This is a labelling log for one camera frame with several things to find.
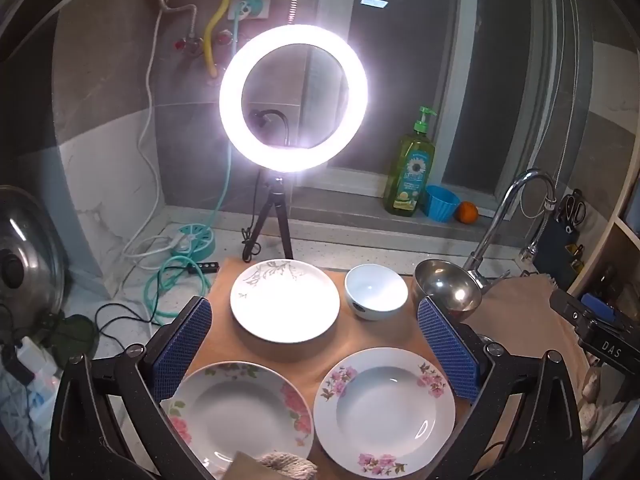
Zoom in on white wall socket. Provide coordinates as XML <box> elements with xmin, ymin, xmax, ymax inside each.
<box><xmin>227</xmin><ymin>0</ymin><xmax>274</xmax><ymax>22</ymax></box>

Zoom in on white ring light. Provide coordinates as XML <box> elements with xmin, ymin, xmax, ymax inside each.
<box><xmin>219</xmin><ymin>24</ymin><xmax>369</xmax><ymax>177</ymax></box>

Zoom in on chrome faucet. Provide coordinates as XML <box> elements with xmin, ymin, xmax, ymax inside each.
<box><xmin>462</xmin><ymin>168</ymin><xmax>558</xmax><ymax>291</ymax></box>

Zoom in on white plate pink flower rim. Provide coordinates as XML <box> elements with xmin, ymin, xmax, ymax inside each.
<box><xmin>313</xmin><ymin>347</ymin><xmax>457</xmax><ymax>479</ymax></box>
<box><xmin>161</xmin><ymin>361</ymin><xmax>315</xmax><ymax>479</ymax></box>

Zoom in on teal power cable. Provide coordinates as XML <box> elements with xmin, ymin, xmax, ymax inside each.
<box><xmin>144</xmin><ymin>2</ymin><xmax>251</xmax><ymax>327</ymax></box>

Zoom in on white ceramic bowl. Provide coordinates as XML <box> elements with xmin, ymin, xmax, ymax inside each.
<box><xmin>344</xmin><ymin>264</ymin><xmax>408</xmax><ymax>321</ymax></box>

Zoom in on steel pot lid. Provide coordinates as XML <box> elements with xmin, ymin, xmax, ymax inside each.
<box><xmin>0</xmin><ymin>185</ymin><xmax>69</xmax><ymax>319</ymax></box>

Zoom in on dark utensil holder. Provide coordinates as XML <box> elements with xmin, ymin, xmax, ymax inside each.
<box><xmin>542</xmin><ymin>210</ymin><xmax>592</xmax><ymax>289</ymax></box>

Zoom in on beige knit cloth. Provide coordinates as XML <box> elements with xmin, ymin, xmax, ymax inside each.
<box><xmin>231</xmin><ymin>451</ymin><xmax>319</xmax><ymax>480</ymax></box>

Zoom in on white power cable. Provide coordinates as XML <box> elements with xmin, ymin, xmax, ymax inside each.
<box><xmin>122</xmin><ymin>5</ymin><xmax>187</xmax><ymax>269</ymax></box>

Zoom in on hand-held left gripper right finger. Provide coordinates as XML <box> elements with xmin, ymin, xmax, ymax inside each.
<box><xmin>416</xmin><ymin>296</ymin><xmax>586</xmax><ymax>480</ymax></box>

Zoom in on black usb cable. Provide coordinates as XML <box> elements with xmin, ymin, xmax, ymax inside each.
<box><xmin>94</xmin><ymin>260</ymin><xmax>197</xmax><ymax>357</ymax></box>

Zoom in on green dish soap bottle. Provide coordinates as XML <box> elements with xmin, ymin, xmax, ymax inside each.
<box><xmin>384</xmin><ymin>106</ymin><xmax>437</xmax><ymax>218</ymax></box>

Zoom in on black gooseneck holder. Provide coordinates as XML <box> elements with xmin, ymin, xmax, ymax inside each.
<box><xmin>248</xmin><ymin>108</ymin><xmax>301</xmax><ymax>149</ymax></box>

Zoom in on blue ribbed cup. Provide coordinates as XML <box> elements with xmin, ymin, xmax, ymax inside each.
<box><xmin>424</xmin><ymin>185</ymin><xmax>461</xmax><ymax>223</ymax></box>

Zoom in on yellow hose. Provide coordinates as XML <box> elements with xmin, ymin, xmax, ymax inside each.
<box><xmin>204</xmin><ymin>0</ymin><xmax>236</xmax><ymax>79</ymax></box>

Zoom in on orange felt mat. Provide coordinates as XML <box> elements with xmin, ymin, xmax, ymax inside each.
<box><xmin>170</xmin><ymin>257</ymin><xmax>591</xmax><ymax>480</ymax></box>

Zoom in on black scissors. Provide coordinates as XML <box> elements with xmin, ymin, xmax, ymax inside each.
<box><xmin>555</xmin><ymin>189</ymin><xmax>589</xmax><ymax>234</ymax></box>

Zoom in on stainless steel bowl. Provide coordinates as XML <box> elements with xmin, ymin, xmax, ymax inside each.
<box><xmin>413</xmin><ymin>259</ymin><xmax>483</xmax><ymax>319</ymax></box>

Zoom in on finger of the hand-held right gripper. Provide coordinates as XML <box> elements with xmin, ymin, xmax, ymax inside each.
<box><xmin>549</xmin><ymin>288</ymin><xmax>629</xmax><ymax>332</ymax></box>

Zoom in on dark green tray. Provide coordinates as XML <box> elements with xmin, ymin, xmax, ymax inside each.
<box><xmin>50</xmin><ymin>314</ymin><xmax>101</xmax><ymax>362</ymax></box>

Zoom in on white plate grey leaf print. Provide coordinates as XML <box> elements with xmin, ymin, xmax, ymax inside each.
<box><xmin>230</xmin><ymin>259</ymin><xmax>341</xmax><ymax>345</ymax></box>

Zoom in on wooden shelf unit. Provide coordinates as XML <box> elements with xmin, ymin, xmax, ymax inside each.
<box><xmin>567</xmin><ymin>150</ymin><xmax>640</xmax><ymax>312</ymax></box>

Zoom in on black ring light cable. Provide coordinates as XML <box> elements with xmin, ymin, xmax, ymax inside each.
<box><xmin>241</xmin><ymin>180</ymin><xmax>267</xmax><ymax>264</ymax></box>

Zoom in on round teal power strip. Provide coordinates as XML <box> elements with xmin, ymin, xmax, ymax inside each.
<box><xmin>172</xmin><ymin>223</ymin><xmax>217</xmax><ymax>261</ymax></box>

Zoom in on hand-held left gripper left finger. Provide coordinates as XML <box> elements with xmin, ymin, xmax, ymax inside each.
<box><xmin>49</xmin><ymin>296</ymin><xmax>216</xmax><ymax>480</ymax></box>

